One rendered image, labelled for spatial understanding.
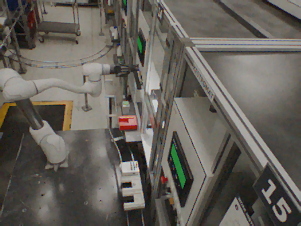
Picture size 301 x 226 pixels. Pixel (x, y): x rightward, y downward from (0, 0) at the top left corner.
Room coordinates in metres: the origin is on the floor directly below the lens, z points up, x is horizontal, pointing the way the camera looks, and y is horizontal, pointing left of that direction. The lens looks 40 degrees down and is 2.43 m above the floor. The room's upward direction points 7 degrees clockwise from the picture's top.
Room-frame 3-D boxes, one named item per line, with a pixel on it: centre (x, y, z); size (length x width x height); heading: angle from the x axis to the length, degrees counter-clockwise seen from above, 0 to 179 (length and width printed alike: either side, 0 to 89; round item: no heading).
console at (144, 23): (1.79, 0.02, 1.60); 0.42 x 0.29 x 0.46; 15
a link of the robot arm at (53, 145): (1.32, 0.76, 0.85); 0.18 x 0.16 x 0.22; 49
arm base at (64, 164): (1.30, 0.74, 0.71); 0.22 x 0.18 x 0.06; 15
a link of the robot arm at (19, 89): (1.25, 0.87, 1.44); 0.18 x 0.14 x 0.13; 139
